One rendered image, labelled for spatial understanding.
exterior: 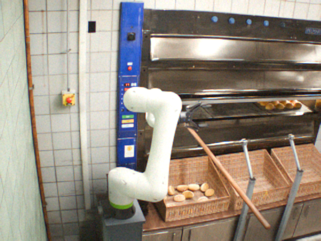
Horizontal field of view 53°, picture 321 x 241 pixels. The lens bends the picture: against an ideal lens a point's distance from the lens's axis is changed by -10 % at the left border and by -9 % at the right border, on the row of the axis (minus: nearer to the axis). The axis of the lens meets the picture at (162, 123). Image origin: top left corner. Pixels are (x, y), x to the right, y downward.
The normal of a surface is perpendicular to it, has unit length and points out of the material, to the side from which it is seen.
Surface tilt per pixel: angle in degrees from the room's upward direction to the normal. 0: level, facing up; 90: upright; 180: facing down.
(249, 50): 70
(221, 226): 90
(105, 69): 90
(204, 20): 90
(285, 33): 90
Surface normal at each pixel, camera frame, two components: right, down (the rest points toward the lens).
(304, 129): 0.29, 0.08
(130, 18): 0.29, 0.42
